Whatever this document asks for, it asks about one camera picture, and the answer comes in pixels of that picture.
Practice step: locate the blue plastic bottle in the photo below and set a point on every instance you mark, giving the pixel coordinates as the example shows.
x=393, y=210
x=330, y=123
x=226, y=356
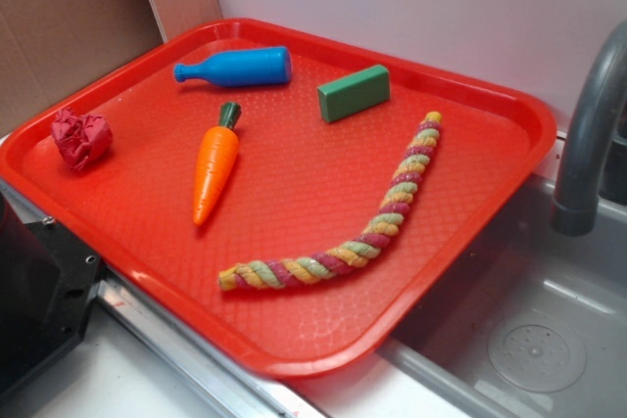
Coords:
x=239, y=68

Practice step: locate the red plastic tray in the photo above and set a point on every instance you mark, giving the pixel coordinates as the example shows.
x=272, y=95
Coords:
x=299, y=186

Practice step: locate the orange toy carrot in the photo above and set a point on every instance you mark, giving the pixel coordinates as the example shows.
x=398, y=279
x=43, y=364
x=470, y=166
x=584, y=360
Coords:
x=216, y=158

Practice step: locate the green rectangular block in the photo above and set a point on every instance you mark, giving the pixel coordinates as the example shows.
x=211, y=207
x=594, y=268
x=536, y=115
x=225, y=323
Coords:
x=354, y=93

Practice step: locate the crumpled red paper ball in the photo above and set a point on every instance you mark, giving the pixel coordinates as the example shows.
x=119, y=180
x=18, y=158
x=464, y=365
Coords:
x=80, y=139

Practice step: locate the grey toy faucet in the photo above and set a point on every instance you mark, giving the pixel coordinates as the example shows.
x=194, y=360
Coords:
x=593, y=162

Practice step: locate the grey plastic sink basin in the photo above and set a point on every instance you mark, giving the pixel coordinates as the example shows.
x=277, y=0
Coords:
x=526, y=322

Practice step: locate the brown cardboard panel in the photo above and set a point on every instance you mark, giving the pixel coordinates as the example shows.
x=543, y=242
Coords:
x=52, y=48

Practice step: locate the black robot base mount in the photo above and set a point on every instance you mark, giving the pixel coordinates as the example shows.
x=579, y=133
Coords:
x=49, y=279

